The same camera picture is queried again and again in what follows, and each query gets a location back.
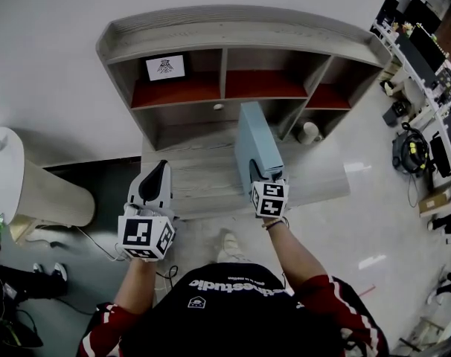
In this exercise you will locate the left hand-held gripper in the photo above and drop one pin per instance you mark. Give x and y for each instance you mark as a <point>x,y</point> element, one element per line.
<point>143,236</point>

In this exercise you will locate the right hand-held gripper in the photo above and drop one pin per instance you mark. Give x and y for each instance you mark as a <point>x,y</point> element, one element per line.
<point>270,199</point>

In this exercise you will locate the light blue file box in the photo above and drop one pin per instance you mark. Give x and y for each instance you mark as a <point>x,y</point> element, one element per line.
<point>255,140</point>

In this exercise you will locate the grey wooden shelf unit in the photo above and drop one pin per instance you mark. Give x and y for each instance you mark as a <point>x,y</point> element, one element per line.
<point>229,24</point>

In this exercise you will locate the person's right forearm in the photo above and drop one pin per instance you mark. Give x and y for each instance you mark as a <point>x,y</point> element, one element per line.
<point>292,251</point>

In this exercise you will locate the person's left forearm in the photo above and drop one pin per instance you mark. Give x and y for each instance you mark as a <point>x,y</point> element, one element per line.
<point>138,288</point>

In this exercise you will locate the grey wooden table top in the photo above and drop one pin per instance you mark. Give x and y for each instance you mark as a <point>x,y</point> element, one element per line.
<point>203,177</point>

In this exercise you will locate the long white office desk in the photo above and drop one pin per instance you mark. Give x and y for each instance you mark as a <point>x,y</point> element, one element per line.
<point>434,102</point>

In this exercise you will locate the white mug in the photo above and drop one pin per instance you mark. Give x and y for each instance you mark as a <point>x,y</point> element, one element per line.
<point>308,132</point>

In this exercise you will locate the person's white shoe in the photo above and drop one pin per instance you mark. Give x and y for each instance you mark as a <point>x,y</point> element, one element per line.
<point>231,245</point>

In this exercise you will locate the white round side table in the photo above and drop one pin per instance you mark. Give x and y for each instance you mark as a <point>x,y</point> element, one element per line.
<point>54,192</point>

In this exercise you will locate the cream plastic stool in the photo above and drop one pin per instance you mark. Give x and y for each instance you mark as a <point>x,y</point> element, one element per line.
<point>28,225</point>

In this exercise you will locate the person's black and red shirt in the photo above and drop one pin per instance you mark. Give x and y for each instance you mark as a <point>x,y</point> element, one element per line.
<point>225,318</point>

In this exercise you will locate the black floor box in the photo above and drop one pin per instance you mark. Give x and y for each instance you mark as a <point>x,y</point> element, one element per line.
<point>396,112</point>

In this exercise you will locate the black and yellow vacuum cleaner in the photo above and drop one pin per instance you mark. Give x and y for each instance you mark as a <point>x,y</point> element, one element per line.
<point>409,151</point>

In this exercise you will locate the cardboard box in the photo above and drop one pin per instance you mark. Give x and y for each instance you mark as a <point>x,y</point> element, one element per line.
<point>435,201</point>

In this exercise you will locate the black monitor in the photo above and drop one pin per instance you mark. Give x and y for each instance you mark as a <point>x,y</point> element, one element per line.
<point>430,47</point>
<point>415,61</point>
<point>422,13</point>
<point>390,9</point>

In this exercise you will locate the dotted dark board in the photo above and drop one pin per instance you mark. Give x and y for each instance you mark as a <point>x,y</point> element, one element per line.
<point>447,84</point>

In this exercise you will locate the black picture frame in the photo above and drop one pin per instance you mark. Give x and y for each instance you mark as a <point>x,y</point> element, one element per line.
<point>165,67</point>

